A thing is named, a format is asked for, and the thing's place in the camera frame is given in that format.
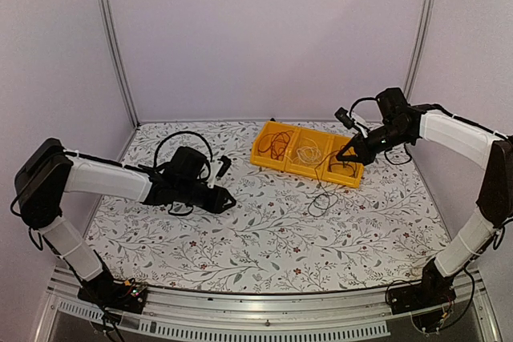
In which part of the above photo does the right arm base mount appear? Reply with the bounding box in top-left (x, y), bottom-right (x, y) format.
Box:
top-left (385, 259), bottom-right (456, 333)

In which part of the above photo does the yellow bin compartment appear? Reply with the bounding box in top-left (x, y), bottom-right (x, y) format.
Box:
top-left (250, 121), bottom-right (299, 171)
top-left (285, 127), bottom-right (333, 179)

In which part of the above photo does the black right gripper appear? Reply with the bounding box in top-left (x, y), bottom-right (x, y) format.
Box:
top-left (337, 122), bottom-right (414, 166)

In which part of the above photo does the aluminium front rail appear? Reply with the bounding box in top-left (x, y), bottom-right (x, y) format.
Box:
top-left (34, 268), bottom-right (503, 341)

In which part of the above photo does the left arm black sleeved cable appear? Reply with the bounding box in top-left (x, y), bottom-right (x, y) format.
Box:
top-left (153, 130), bottom-right (213, 177)

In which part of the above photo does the right aluminium frame post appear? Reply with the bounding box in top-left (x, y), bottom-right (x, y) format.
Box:
top-left (404, 0), bottom-right (435, 100)

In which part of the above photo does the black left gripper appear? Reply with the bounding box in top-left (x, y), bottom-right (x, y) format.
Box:
top-left (176, 179), bottom-right (236, 215)

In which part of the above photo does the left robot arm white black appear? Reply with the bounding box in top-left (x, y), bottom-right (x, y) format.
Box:
top-left (10, 138), bottom-right (236, 305)

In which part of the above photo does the black thin cable tangle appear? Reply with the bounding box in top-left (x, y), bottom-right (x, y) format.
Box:
top-left (307, 149), bottom-right (341, 218)

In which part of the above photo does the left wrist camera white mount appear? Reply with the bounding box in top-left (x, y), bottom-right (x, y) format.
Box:
top-left (207, 155), bottom-right (232, 188)

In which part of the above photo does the aluminium frame post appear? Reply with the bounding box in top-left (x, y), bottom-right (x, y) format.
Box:
top-left (404, 0), bottom-right (435, 100)
top-left (98, 0), bottom-right (140, 128)

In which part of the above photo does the left aluminium frame post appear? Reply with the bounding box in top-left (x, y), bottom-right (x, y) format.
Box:
top-left (98, 0), bottom-right (140, 128)

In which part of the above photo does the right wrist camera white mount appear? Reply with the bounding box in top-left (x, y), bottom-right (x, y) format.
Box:
top-left (334, 107), bottom-right (370, 138)

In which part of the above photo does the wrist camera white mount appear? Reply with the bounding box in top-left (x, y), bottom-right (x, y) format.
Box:
top-left (334, 107), bottom-right (370, 138)
top-left (207, 155), bottom-right (232, 188)

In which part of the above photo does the dark red cable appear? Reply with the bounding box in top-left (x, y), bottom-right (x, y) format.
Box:
top-left (256, 129), bottom-right (296, 161)

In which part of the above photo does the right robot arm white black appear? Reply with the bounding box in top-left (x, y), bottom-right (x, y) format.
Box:
top-left (335, 87), bottom-right (512, 307)

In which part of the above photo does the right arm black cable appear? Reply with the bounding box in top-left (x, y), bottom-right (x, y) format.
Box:
top-left (349, 96), bottom-right (380, 117)

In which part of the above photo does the yellow bin far compartment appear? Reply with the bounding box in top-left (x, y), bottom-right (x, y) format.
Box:
top-left (250, 121), bottom-right (299, 171)

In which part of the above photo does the floral patterned table mat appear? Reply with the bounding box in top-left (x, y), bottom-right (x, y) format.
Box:
top-left (87, 122), bottom-right (449, 293)

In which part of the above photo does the yellow bin middle compartment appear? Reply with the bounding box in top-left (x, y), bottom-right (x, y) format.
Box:
top-left (285, 127), bottom-right (333, 179)

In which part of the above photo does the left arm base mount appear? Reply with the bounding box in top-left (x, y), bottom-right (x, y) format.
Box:
top-left (77, 251), bottom-right (148, 314)

